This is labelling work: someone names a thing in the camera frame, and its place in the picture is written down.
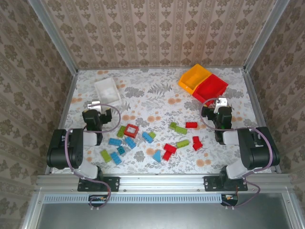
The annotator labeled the white plastic bin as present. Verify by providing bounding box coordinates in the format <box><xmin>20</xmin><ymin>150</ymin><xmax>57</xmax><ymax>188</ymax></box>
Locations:
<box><xmin>94</xmin><ymin>76</ymin><xmax>122</xmax><ymax>107</ymax></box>

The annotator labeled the red square lego frame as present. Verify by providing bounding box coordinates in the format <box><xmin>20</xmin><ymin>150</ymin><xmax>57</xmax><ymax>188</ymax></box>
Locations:
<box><xmin>123</xmin><ymin>124</ymin><xmax>140</xmax><ymax>139</ymax></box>

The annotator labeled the red plastic bin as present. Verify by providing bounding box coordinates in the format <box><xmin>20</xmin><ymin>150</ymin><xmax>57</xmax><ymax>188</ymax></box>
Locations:
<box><xmin>192</xmin><ymin>73</ymin><xmax>229</xmax><ymax>107</ymax></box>

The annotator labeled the yellow plastic bin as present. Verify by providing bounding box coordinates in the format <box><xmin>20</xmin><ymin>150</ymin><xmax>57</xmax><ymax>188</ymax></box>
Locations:
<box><xmin>178</xmin><ymin>63</ymin><xmax>212</xmax><ymax>95</ymax></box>

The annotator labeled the floral tablecloth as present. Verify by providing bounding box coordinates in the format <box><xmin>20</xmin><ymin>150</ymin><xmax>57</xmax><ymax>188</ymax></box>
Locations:
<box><xmin>51</xmin><ymin>68</ymin><xmax>272</xmax><ymax>175</ymax></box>

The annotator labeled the blue lego wedge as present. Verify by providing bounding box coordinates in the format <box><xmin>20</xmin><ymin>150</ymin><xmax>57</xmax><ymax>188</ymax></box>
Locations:
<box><xmin>152</xmin><ymin>149</ymin><xmax>162</xmax><ymax>163</ymax></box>

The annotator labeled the wide aluminium extrusion beam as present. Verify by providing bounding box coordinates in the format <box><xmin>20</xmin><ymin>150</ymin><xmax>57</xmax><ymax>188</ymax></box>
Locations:
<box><xmin>35</xmin><ymin>173</ymin><xmax>292</xmax><ymax>192</ymax></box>

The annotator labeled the grey metal panel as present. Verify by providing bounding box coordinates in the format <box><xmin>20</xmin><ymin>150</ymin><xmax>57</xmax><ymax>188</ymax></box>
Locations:
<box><xmin>35</xmin><ymin>193</ymin><xmax>295</xmax><ymax>229</ymax></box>

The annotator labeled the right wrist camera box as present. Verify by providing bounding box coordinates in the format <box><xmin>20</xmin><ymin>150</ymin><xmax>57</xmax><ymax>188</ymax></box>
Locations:
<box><xmin>213</xmin><ymin>97</ymin><xmax>228</xmax><ymax>114</ymax></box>

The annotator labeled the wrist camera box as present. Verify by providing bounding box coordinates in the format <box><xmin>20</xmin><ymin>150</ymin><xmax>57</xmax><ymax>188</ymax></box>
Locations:
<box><xmin>213</xmin><ymin>97</ymin><xmax>228</xmax><ymax>114</ymax></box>
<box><xmin>87</xmin><ymin>100</ymin><xmax>103</xmax><ymax>110</ymax></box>

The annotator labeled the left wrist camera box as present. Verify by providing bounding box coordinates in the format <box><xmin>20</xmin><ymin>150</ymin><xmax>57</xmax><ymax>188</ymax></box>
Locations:
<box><xmin>87</xmin><ymin>100</ymin><xmax>103</xmax><ymax>110</ymax></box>

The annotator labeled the aluminium frame rail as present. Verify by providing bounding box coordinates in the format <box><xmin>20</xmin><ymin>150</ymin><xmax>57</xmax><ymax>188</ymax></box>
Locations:
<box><xmin>44</xmin><ymin>70</ymin><xmax>79</xmax><ymax>174</ymax></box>
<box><xmin>21</xmin><ymin>192</ymin><xmax>45</xmax><ymax>229</ymax></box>
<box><xmin>242</xmin><ymin>68</ymin><xmax>282</xmax><ymax>174</ymax></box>
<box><xmin>282</xmin><ymin>192</ymin><xmax>302</xmax><ymax>229</ymax></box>

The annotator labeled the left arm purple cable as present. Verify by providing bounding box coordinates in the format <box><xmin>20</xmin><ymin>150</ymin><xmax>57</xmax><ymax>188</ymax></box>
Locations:
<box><xmin>64</xmin><ymin>103</ymin><xmax>122</xmax><ymax>211</ymax></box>

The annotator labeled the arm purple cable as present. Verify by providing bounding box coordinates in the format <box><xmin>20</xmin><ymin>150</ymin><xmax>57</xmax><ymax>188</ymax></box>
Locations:
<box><xmin>64</xmin><ymin>103</ymin><xmax>122</xmax><ymax>211</ymax></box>
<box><xmin>201</xmin><ymin>97</ymin><xmax>274</xmax><ymax>210</ymax></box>

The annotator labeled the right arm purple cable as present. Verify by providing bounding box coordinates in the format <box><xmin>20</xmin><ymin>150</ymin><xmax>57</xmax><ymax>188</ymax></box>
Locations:
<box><xmin>201</xmin><ymin>97</ymin><xmax>274</xmax><ymax>210</ymax></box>

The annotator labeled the aluminium frame post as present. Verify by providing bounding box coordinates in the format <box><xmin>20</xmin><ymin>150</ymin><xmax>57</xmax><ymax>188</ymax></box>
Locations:
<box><xmin>243</xmin><ymin>0</ymin><xmax>293</xmax><ymax>73</ymax></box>
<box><xmin>27</xmin><ymin>0</ymin><xmax>79</xmax><ymax>76</ymax></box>

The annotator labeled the grey slotted cable duct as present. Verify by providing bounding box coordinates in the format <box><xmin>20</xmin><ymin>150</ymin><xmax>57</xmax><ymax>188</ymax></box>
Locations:
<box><xmin>44</xmin><ymin>193</ymin><xmax>224</xmax><ymax>204</ymax></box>

